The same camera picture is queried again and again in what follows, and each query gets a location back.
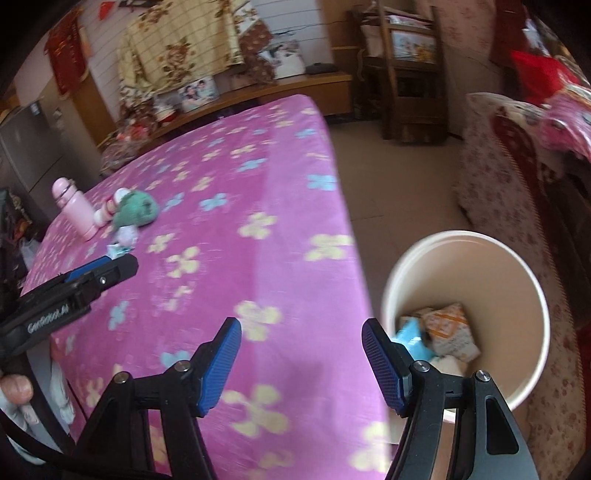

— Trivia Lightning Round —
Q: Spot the pink flower blanket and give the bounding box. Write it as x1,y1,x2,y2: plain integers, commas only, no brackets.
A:
23,93,398,480

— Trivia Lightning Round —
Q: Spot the red hanging cloth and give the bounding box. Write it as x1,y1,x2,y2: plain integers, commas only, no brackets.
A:
44,9,90,93

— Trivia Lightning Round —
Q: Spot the pink printed blanket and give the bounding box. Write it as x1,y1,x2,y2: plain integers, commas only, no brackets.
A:
540,83,591,162

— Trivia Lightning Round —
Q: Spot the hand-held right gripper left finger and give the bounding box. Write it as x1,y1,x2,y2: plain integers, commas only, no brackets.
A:
74,316,243,480

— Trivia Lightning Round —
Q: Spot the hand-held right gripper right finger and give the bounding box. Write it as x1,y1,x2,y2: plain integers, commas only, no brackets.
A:
361,318,540,480

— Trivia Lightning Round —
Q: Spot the dark wooden rack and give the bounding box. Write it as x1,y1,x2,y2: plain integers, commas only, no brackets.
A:
348,0,451,144

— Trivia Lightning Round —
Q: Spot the pink bottle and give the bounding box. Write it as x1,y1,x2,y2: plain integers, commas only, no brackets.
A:
52,178,99,241

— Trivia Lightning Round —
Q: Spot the white round bucket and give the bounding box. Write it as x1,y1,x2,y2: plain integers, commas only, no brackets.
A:
381,230,551,423

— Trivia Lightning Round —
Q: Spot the grey refrigerator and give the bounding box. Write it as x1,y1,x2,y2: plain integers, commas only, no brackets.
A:
0,99,100,222

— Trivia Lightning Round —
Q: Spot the white bottle with red label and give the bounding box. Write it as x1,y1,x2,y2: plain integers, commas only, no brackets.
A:
95,187,132,227

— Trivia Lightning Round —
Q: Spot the teal paper piece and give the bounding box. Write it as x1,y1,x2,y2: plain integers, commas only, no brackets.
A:
396,318,435,361

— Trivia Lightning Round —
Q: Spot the white foam block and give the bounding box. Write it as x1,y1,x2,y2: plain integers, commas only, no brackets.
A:
431,356,469,377

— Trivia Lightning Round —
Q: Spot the red plastic bag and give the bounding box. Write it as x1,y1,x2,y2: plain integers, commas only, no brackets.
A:
510,50,573,104

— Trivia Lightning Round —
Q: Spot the white printed bag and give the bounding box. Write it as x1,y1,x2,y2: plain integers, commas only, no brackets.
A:
259,39,306,79

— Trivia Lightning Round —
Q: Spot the floral mattress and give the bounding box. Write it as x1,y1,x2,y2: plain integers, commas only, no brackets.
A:
434,0,499,75

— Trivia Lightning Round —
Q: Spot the wooden headboard cabinet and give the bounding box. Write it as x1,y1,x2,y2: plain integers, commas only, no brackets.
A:
99,73,354,162

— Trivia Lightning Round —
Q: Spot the white printed packet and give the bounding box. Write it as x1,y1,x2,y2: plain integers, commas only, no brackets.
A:
422,302,481,361

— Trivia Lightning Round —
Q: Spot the yellow floral quilt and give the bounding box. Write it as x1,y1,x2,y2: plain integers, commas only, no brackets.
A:
115,0,278,107

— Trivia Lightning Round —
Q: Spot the large photo frame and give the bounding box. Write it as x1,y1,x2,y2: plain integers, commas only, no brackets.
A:
178,78,220,114

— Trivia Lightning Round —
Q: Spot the floral covered sofa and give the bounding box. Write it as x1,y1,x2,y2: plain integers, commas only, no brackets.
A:
455,92,591,480

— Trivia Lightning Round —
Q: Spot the green cloth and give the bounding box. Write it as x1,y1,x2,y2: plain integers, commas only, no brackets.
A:
112,191,159,229

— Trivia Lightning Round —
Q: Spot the dark red gift bag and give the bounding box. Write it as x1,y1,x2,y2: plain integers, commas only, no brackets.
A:
489,0,532,65

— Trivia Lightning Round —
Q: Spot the person's left hand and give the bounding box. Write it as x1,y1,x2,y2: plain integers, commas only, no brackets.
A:
0,374,34,409

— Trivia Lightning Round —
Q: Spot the pile of colourful packets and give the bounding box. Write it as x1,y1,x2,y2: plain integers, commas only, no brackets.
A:
99,129,158,171

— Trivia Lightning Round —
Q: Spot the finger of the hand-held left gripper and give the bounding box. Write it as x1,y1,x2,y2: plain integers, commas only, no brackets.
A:
21,257,116,296
60,253,140,308

